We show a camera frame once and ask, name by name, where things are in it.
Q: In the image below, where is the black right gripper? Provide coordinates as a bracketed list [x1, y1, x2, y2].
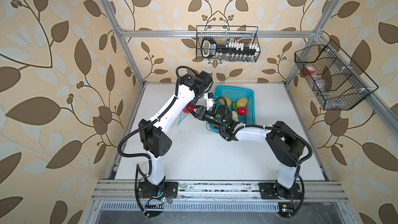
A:
[188, 105, 225, 131]

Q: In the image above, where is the clear zip top bag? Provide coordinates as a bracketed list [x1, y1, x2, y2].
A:
[177, 112, 189, 125]

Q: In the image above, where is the white toy radish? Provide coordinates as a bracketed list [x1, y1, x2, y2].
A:
[231, 111, 239, 122]

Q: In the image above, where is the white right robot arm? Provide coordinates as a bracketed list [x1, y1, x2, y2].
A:
[185, 97, 313, 198]

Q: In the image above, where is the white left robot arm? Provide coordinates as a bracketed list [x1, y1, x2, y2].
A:
[117, 66, 213, 187]

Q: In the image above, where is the yellow toy lemon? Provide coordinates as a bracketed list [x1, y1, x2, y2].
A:
[224, 96, 232, 106]

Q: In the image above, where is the teal plastic basket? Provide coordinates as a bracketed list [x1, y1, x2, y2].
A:
[214, 86, 256, 124]

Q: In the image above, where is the black tool in basket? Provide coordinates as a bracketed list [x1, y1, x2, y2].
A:
[200, 37, 217, 58]

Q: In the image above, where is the yellow toy potato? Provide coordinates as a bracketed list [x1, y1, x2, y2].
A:
[236, 97, 248, 108]

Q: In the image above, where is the red toy apple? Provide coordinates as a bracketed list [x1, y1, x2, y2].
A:
[237, 106, 247, 116]

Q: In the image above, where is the red capped clear bottle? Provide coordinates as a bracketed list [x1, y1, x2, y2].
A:
[304, 65, 322, 83]

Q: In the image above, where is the back black wire basket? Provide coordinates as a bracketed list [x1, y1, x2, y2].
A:
[195, 25, 261, 63]

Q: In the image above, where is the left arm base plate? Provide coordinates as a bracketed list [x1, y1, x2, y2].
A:
[137, 180, 179, 199]

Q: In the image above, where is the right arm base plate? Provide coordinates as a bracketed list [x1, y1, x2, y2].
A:
[258, 183, 303, 201]

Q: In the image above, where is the side black wire basket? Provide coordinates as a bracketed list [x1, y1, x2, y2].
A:
[294, 39, 378, 111]

